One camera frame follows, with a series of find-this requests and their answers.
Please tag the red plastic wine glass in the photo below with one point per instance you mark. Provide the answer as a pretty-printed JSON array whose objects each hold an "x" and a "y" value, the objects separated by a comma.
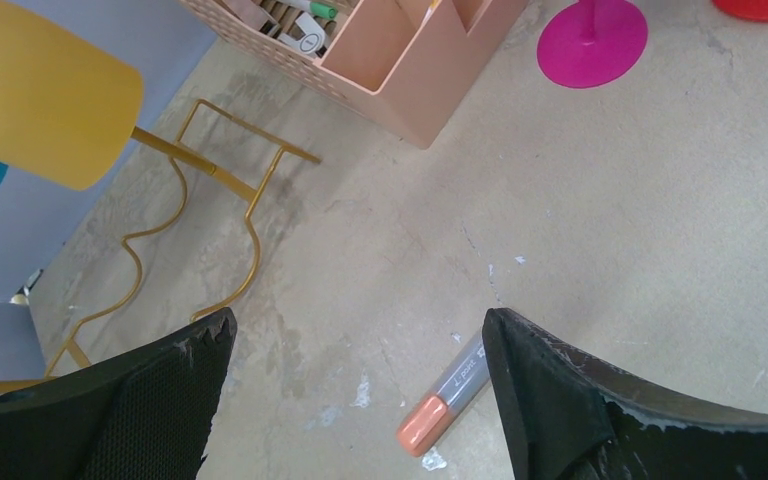
[{"x": 751, "y": 10}]

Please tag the orange grey marker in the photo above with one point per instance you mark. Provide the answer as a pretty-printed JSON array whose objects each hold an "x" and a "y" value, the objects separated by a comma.
[{"x": 453, "y": 391}]

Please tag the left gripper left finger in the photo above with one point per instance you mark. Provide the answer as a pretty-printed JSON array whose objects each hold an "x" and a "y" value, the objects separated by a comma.
[{"x": 144, "y": 414}]

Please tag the magenta plastic wine glass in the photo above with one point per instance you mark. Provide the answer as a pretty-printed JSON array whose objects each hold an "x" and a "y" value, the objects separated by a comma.
[{"x": 591, "y": 43}]

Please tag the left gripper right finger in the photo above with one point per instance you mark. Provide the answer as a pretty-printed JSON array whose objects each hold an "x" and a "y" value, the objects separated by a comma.
[{"x": 567, "y": 414}]

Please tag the yellow plastic wine glass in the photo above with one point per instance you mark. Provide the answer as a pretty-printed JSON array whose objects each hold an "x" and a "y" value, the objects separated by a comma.
[{"x": 67, "y": 108}]

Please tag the peach desk organizer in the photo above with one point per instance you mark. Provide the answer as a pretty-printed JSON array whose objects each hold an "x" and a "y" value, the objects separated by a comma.
[{"x": 404, "y": 65}]

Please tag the gold wire glass rack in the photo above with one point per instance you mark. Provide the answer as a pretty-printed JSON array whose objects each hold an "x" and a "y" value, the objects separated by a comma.
[{"x": 177, "y": 153}]

